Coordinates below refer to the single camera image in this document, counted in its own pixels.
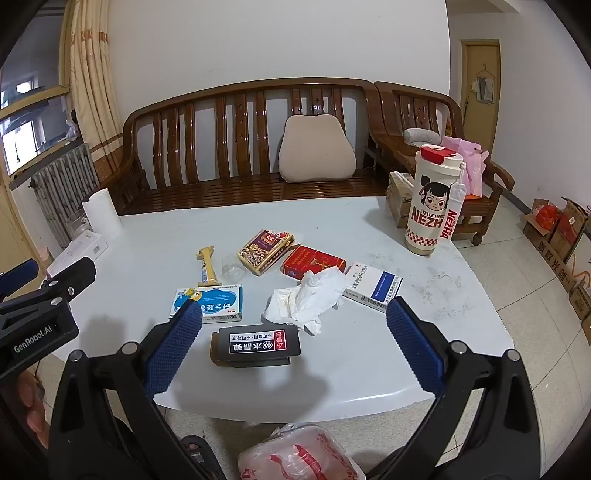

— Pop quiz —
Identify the clear plastic wrapper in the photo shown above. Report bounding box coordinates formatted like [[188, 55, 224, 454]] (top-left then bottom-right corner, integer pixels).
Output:
[[221, 253, 247, 280]]

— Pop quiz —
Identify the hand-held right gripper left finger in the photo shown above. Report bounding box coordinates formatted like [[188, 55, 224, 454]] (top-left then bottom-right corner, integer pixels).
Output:
[[48, 300, 227, 480]]

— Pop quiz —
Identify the red plastic bag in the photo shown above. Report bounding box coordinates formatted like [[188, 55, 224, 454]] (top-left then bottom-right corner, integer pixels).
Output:
[[536, 205, 561, 230]]

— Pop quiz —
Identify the grey radiator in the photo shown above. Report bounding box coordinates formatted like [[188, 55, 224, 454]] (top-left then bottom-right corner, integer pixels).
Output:
[[30, 142, 100, 250]]

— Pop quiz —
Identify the grey pillow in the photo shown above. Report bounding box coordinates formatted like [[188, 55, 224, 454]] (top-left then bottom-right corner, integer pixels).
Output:
[[403, 128, 444, 147]]

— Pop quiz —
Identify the cardboard carton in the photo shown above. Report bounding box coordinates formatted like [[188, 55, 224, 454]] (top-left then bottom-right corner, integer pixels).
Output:
[[387, 172, 415, 206], [387, 199, 411, 229]]

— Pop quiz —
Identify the red cigarette box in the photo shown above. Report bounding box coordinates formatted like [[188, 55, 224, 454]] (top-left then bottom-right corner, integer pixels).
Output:
[[283, 245, 347, 281]]

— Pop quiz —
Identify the black labelled box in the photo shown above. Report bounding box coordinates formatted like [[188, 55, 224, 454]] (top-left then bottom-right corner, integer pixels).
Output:
[[210, 324, 302, 368]]

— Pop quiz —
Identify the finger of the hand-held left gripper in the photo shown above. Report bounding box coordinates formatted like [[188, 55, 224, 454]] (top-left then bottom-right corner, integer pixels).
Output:
[[0, 258, 40, 300], [0, 256, 98, 321]]

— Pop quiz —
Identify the orange cord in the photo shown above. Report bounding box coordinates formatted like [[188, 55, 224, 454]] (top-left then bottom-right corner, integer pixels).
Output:
[[570, 253, 591, 283]]

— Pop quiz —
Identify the white tissue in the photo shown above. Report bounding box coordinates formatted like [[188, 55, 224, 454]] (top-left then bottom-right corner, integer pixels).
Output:
[[262, 268, 354, 336]]

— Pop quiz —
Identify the cartoon print tumbler cup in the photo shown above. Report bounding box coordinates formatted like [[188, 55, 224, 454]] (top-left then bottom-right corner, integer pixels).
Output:
[[405, 144, 465, 256]]

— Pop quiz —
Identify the clothes hanger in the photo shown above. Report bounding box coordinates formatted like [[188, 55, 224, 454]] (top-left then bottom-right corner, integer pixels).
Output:
[[470, 65, 496, 106]]

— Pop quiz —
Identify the white medicine box blue band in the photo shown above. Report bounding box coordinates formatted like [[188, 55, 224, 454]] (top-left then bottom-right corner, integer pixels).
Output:
[[342, 262, 403, 313]]

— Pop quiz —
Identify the glass jar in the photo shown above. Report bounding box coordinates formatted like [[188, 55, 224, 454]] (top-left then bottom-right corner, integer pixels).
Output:
[[65, 210, 90, 241]]

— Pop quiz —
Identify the window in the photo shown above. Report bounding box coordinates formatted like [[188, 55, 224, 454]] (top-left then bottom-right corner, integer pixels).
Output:
[[0, 9, 75, 176]]

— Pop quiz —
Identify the wooden armchair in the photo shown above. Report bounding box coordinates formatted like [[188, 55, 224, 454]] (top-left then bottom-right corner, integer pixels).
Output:
[[373, 80, 515, 246]]

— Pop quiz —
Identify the yellow door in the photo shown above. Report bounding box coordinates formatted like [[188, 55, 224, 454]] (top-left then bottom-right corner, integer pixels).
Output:
[[459, 39, 502, 158]]

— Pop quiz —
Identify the open cardboard box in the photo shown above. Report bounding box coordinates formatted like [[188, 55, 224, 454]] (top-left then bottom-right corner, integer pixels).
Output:
[[523, 198, 565, 252]]

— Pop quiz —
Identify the long white box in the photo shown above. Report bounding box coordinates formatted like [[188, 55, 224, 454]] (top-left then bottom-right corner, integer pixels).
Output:
[[46, 230, 109, 278]]

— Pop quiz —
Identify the person's left hand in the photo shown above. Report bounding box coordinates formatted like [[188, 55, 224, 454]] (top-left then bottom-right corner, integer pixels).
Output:
[[16, 368, 51, 450]]

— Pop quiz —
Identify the beige cushion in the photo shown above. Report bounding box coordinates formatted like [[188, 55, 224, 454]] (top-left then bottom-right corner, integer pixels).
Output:
[[278, 114, 357, 184]]

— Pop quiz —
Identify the pale cardboard box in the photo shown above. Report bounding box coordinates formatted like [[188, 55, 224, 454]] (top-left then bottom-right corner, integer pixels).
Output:
[[568, 272, 591, 344]]

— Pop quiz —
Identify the purple gold playing card box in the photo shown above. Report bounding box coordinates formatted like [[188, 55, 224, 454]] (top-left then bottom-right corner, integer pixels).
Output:
[[236, 229, 296, 277]]

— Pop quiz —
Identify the wooden bench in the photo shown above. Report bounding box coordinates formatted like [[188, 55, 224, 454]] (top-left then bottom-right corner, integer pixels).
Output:
[[109, 77, 393, 217]]

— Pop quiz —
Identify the beige curtain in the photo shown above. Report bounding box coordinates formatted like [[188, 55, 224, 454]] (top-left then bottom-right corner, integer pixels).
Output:
[[59, 0, 127, 185]]

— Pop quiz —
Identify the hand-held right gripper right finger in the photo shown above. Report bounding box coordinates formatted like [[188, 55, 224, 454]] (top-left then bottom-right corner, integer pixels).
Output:
[[386, 298, 542, 480]]

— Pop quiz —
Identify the white red-print plastic bag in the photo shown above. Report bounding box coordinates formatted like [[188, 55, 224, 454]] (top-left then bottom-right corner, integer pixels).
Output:
[[237, 422, 365, 480]]

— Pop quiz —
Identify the brown cardboard box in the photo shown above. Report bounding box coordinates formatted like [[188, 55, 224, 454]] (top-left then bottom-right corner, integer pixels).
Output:
[[549, 198, 591, 264]]

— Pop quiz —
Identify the person's left slipper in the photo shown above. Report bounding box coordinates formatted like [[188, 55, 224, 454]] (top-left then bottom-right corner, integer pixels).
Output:
[[179, 434, 228, 480]]

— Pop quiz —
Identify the white paper towel roll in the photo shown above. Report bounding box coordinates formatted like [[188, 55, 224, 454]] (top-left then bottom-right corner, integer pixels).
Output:
[[82, 188, 123, 241]]

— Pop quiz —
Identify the pink plastic bag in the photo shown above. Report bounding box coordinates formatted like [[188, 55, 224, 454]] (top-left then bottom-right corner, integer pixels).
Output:
[[441, 135, 490, 200]]

